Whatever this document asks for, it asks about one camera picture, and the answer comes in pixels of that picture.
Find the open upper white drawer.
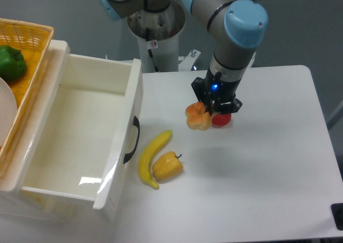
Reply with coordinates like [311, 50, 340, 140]
[23, 55, 143, 211]

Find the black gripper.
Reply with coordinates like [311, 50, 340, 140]
[191, 68, 242, 117]

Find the white table mounting bracket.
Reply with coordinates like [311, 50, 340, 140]
[178, 49, 201, 71]

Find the white plate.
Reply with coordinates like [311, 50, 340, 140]
[0, 78, 17, 145]

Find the yellow banana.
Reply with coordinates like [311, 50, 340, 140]
[138, 130, 172, 190]

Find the black corner device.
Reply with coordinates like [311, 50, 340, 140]
[331, 203, 343, 231]

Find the black drawer handle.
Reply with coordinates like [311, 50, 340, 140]
[123, 116, 140, 164]

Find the green bell pepper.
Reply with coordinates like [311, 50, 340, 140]
[1, 45, 27, 82]

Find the yellow bell pepper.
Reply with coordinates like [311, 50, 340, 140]
[152, 151, 183, 181]

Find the yellow woven basket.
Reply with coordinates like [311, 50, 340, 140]
[1, 18, 54, 177]

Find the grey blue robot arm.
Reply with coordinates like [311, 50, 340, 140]
[99, 0, 268, 115]

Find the black cable on pedestal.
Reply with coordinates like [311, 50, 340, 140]
[145, 28, 161, 73]

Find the round golden bread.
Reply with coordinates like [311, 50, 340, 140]
[185, 102, 212, 131]

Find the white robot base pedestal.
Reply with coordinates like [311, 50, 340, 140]
[128, 1, 185, 73]

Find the red bell pepper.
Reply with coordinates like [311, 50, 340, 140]
[212, 113, 232, 127]

